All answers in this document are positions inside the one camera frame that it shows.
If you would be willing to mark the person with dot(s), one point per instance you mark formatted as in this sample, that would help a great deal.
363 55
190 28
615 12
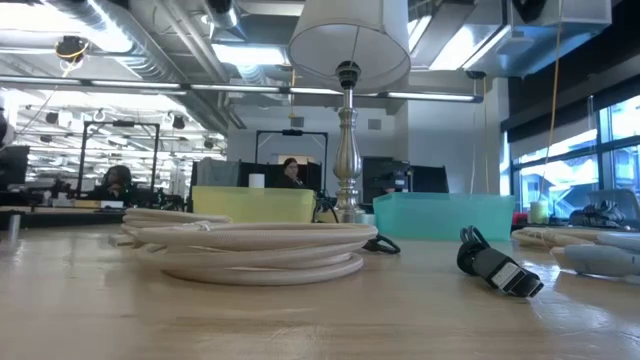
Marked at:
117 182
290 174

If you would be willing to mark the table lamp with white shade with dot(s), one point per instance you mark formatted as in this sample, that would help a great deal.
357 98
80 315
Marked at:
348 160

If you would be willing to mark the white paper roll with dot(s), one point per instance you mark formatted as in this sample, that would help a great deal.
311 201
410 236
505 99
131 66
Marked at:
256 180

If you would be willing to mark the yellow translucent plastic bin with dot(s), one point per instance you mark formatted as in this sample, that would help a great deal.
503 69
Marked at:
255 205

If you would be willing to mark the grey hanging cloth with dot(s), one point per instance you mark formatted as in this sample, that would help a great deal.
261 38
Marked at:
217 172

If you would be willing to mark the long ceiling light strip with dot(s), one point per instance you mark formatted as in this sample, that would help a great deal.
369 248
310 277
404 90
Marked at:
235 88

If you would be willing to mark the teal translucent plastic bin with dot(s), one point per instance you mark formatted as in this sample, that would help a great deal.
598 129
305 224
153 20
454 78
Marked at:
445 217

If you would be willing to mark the pale yellow cup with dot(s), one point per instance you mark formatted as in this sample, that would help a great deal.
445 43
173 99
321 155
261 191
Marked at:
538 212

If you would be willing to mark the black bundle of items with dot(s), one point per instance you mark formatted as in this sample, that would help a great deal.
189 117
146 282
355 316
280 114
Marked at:
597 215

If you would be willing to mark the black metal frame stand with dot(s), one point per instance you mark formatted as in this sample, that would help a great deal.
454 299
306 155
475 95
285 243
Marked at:
82 150
292 132

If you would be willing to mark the black ceiling-mounted camera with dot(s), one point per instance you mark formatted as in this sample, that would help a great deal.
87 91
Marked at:
71 48

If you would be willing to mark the short metal post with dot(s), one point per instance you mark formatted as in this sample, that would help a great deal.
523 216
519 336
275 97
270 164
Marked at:
14 227

